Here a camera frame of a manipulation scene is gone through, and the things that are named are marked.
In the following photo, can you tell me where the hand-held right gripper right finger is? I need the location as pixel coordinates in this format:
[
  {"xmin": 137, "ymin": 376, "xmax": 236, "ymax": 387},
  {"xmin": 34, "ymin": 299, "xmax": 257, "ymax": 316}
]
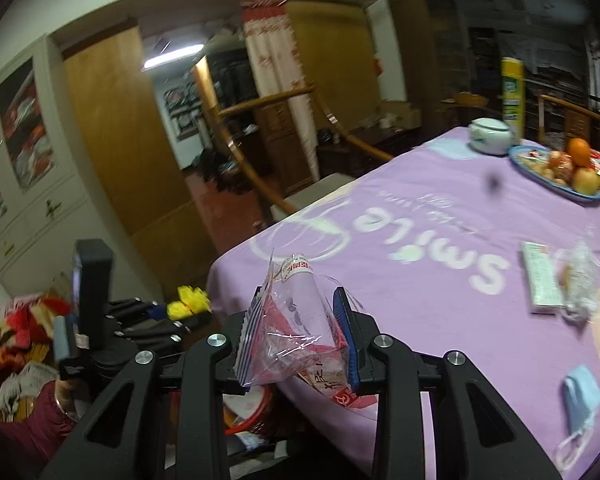
[{"xmin": 331, "ymin": 286, "xmax": 563, "ymax": 480}]

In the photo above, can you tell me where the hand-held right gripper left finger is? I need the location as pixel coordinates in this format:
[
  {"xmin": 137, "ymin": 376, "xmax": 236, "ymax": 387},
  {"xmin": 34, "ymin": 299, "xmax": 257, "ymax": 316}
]
[{"xmin": 40, "ymin": 285, "xmax": 276, "ymax": 480}]

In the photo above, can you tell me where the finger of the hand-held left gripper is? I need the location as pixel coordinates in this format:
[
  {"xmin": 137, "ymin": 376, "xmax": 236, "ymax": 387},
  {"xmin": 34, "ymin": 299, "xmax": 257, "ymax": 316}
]
[
  {"xmin": 105, "ymin": 298, "xmax": 181, "ymax": 322},
  {"xmin": 114, "ymin": 312, "xmax": 212, "ymax": 356}
]

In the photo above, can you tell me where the clear red snack bag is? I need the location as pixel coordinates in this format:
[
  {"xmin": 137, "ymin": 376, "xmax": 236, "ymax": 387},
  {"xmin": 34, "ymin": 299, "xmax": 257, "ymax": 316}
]
[{"xmin": 234, "ymin": 249, "xmax": 378, "ymax": 408}]

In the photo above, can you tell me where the red plastic basket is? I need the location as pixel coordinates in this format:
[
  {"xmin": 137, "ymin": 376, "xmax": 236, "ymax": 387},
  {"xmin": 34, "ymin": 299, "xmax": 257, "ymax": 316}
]
[{"xmin": 222, "ymin": 387, "xmax": 276, "ymax": 436}]

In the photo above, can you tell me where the green white carton box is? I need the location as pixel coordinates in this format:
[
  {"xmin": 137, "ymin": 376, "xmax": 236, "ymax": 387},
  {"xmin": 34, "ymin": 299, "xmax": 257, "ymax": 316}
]
[{"xmin": 521, "ymin": 241, "xmax": 567, "ymax": 315}]

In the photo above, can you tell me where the orange clear plastic wrapper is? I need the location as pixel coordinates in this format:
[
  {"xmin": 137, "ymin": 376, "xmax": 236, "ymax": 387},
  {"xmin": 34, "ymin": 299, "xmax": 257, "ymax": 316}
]
[{"xmin": 552, "ymin": 230, "xmax": 600, "ymax": 323}]

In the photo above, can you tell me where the blue face mask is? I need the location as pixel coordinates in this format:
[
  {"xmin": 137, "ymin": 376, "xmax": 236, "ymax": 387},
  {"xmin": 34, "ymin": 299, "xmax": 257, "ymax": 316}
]
[{"xmin": 555, "ymin": 364, "xmax": 600, "ymax": 468}]

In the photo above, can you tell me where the person's left forearm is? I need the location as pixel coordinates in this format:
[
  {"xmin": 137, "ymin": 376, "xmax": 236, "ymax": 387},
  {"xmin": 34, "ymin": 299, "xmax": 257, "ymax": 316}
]
[{"xmin": 0, "ymin": 380, "xmax": 88, "ymax": 480}]

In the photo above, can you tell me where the red patterned blanket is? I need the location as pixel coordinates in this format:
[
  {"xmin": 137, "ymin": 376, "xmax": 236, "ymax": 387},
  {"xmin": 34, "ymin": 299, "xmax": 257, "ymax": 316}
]
[{"xmin": 0, "ymin": 295, "xmax": 73, "ymax": 411}]

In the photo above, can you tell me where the white cabinet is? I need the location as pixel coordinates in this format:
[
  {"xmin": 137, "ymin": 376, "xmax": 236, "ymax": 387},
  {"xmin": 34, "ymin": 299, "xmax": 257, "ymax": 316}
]
[{"xmin": 0, "ymin": 35, "xmax": 111, "ymax": 281}]

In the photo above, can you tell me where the grey seat cushion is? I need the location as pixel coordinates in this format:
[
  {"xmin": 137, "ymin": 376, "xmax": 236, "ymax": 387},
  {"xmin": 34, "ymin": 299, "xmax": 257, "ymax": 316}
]
[{"xmin": 280, "ymin": 172, "xmax": 356, "ymax": 221}]

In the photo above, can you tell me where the wooden door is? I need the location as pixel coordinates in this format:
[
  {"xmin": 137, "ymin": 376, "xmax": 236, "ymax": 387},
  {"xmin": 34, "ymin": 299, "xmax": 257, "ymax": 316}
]
[{"xmin": 62, "ymin": 25, "xmax": 221, "ymax": 286}]

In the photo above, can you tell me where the wooden armchair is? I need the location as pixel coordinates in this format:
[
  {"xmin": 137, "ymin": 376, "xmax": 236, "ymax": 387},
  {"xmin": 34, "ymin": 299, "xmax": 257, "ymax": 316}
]
[{"xmin": 192, "ymin": 55, "xmax": 396, "ymax": 233}]

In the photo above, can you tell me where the white ceramic pot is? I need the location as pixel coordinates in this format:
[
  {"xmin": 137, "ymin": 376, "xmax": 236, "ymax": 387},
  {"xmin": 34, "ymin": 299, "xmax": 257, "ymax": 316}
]
[{"xmin": 467, "ymin": 117, "xmax": 512, "ymax": 156}]

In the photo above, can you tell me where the fluorescent tube light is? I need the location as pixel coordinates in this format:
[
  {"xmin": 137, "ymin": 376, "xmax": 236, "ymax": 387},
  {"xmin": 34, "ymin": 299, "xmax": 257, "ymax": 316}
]
[{"xmin": 142, "ymin": 42, "xmax": 206, "ymax": 71}]

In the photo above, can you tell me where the wrapped pastry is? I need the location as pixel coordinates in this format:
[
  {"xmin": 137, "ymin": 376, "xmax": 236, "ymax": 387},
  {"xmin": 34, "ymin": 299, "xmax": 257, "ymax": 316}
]
[{"xmin": 547, "ymin": 150, "xmax": 575, "ymax": 183}]

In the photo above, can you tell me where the blue fruit plate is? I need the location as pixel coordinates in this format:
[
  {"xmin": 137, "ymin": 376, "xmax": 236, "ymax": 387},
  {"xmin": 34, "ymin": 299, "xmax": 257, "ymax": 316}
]
[{"xmin": 508, "ymin": 145, "xmax": 600, "ymax": 203}]

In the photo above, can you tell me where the red patterned curtain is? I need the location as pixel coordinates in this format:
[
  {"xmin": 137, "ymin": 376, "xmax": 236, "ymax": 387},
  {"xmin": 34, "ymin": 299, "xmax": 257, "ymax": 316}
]
[{"xmin": 240, "ymin": 0, "xmax": 321, "ymax": 186}]

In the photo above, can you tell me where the yellow canister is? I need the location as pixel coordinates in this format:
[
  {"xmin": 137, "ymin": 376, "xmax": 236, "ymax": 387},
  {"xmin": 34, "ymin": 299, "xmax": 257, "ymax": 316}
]
[{"xmin": 501, "ymin": 57, "xmax": 526, "ymax": 141}]

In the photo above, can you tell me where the dark wooden cabinet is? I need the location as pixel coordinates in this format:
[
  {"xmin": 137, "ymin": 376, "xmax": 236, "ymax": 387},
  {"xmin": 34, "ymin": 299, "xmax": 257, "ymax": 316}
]
[{"xmin": 382, "ymin": 0, "xmax": 471, "ymax": 131}]

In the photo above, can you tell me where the apple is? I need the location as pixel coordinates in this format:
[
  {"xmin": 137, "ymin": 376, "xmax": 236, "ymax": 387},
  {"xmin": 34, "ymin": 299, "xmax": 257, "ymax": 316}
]
[{"xmin": 572, "ymin": 166, "xmax": 600, "ymax": 196}]

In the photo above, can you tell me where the orange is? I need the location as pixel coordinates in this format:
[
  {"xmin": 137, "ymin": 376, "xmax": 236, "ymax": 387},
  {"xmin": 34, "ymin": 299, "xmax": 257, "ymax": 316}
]
[{"xmin": 567, "ymin": 137, "xmax": 592, "ymax": 168}]

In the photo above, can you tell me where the wooden chair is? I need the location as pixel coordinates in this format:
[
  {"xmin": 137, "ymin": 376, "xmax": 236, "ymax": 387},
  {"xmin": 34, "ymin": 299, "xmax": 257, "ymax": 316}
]
[{"xmin": 537, "ymin": 94, "xmax": 600, "ymax": 148}]

